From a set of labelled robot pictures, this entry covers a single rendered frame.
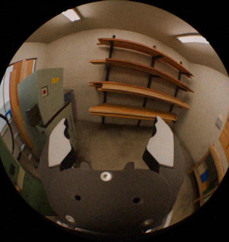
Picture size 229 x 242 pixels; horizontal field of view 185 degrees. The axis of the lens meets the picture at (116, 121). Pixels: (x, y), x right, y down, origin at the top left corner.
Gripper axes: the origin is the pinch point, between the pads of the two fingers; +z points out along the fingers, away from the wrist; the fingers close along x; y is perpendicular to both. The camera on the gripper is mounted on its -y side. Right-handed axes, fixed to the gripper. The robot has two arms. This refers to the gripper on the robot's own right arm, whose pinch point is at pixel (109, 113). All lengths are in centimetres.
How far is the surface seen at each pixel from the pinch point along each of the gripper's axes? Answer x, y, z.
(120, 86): 14, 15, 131
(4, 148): -79, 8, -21
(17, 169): -82, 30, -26
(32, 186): -74, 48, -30
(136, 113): 47, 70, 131
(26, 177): -72, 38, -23
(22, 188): -73, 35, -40
